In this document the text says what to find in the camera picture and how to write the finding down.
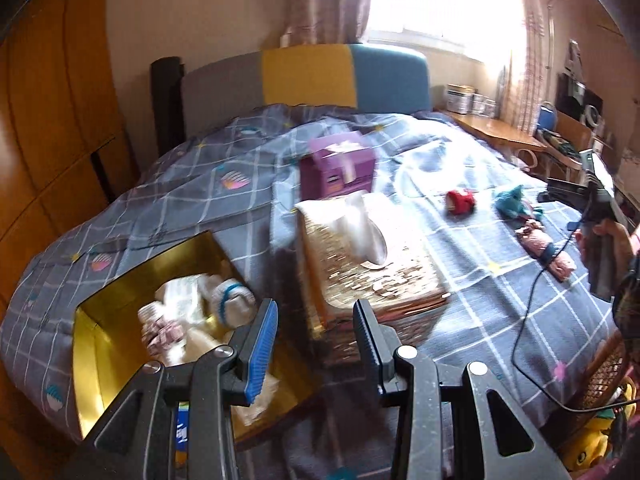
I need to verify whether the black monitor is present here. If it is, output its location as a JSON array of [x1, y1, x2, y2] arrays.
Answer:
[[556, 72, 603, 121]]

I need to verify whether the white knitted glove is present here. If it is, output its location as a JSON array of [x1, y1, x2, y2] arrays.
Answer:
[[207, 277, 258, 331]]

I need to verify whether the person's right hand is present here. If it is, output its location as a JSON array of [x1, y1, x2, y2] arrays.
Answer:
[[574, 219, 640, 267]]

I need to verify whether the black rolled mat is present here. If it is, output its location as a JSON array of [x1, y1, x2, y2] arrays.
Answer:
[[151, 56, 187, 158]]

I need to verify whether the mottled pink scrunchie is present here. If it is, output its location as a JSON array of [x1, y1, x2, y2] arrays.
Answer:
[[139, 305, 186, 356]]

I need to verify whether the grey yellow blue headboard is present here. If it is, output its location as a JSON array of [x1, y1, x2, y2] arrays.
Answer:
[[180, 42, 433, 126]]

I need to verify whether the gold tin box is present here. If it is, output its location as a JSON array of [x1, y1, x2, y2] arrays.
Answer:
[[71, 230, 321, 443]]

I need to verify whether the pink towel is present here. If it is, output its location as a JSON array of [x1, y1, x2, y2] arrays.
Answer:
[[515, 224, 577, 282]]

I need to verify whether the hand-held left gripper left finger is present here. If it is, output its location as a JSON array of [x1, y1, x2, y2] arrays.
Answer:
[[65, 298, 279, 480]]

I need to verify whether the wicker basket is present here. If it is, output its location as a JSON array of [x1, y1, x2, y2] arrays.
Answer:
[[565, 332, 633, 441]]

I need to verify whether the person's right forearm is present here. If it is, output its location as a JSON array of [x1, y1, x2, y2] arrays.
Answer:
[[611, 240, 640, 346]]

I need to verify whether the wooden wardrobe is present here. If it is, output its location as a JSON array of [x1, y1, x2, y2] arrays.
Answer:
[[0, 0, 146, 411]]

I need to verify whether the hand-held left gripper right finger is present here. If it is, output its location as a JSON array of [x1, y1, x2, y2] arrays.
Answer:
[[352, 299, 573, 480]]

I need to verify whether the purple cardboard box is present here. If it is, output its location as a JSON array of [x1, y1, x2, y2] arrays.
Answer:
[[299, 131, 377, 200]]

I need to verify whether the white printed packet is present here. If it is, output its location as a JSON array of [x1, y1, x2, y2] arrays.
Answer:
[[160, 275, 211, 321]]

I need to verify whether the bright window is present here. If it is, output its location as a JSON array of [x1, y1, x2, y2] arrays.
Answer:
[[362, 0, 531, 68]]

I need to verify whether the wooden desk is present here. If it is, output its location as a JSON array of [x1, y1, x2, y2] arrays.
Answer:
[[435, 107, 548, 153]]

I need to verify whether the white tissue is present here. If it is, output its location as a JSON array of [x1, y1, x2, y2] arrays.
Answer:
[[336, 192, 390, 266]]

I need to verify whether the wooden chair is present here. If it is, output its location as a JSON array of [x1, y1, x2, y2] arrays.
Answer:
[[537, 110, 596, 181]]

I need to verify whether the blue folding chair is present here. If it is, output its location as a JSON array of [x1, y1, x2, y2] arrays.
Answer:
[[536, 101, 558, 133]]

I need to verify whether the blue tissue packet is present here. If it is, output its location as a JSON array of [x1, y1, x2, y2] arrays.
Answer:
[[175, 402, 193, 456]]

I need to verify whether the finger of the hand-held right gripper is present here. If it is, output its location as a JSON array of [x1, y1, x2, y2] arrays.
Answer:
[[538, 191, 588, 211], [546, 177, 590, 194]]

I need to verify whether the black cable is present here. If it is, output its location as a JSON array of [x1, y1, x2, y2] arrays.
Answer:
[[513, 217, 640, 413]]

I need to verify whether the patterned pink curtain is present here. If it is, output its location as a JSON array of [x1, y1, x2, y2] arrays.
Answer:
[[280, 0, 373, 50], [500, 0, 551, 133]]

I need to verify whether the white container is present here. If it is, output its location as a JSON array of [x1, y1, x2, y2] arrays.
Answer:
[[446, 85, 476, 113]]

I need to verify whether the red plush toy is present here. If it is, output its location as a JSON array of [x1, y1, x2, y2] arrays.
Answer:
[[446, 187, 478, 217]]

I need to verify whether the yellow plush toy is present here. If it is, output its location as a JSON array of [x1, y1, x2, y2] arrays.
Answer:
[[560, 410, 621, 473]]

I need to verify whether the blue plush toy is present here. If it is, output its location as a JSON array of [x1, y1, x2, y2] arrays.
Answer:
[[492, 184, 543, 222]]

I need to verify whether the gold ornate tissue box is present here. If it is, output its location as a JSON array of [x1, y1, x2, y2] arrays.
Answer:
[[295, 192, 451, 356]]

